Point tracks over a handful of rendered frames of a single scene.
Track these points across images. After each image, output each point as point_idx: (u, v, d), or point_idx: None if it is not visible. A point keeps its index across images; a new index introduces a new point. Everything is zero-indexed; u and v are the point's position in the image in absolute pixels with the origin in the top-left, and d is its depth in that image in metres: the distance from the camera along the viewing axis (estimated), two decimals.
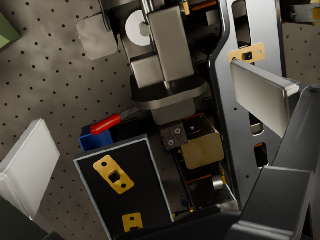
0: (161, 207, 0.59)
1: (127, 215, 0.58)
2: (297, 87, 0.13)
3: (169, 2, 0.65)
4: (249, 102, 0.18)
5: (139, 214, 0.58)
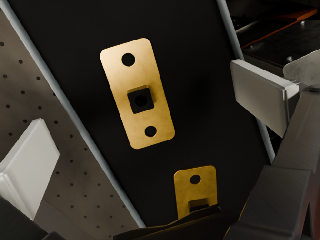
0: (205, 18, 0.21)
1: (114, 51, 0.21)
2: (297, 87, 0.13)
3: None
4: (249, 102, 0.18)
5: (147, 42, 0.21)
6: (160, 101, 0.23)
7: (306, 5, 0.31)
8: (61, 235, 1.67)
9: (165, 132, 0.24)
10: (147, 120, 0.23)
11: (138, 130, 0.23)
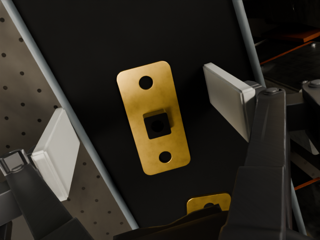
0: (227, 42, 0.20)
1: (132, 74, 0.20)
2: (253, 91, 0.14)
3: None
4: (219, 104, 0.19)
5: (167, 65, 0.20)
6: (176, 126, 0.21)
7: None
8: None
9: (181, 157, 0.22)
10: (162, 145, 0.22)
11: (153, 155, 0.22)
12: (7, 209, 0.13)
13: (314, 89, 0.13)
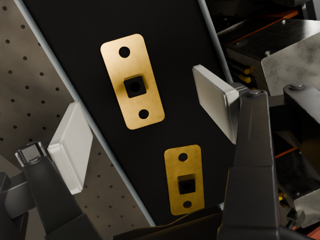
0: (189, 17, 0.25)
1: (112, 45, 0.25)
2: (236, 93, 0.14)
3: None
4: (207, 105, 0.19)
5: (140, 37, 0.25)
6: (151, 88, 0.26)
7: (284, 5, 0.35)
8: None
9: (156, 114, 0.27)
10: (140, 105, 0.27)
11: (133, 113, 0.27)
12: (25, 200, 0.13)
13: (295, 92, 0.13)
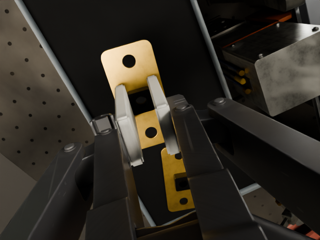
0: (185, 22, 0.26)
1: (115, 53, 0.21)
2: (166, 107, 0.15)
3: None
4: None
5: (148, 44, 0.21)
6: None
7: (276, 9, 0.37)
8: None
9: None
10: (147, 121, 0.23)
11: (139, 131, 0.23)
12: None
13: (219, 107, 0.14)
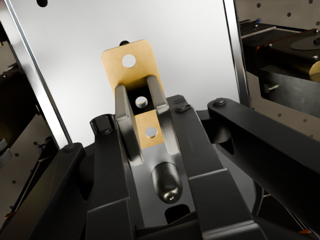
0: None
1: (115, 53, 0.21)
2: (166, 107, 0.15)
3: None
4: None
5: (148, 44, 0.21)
6: None
7: None
8: None
9: None
10: (147, 121, 0.23)
11: (139, 131, 0.23)
12: None
13: (219, 107, 0.14)
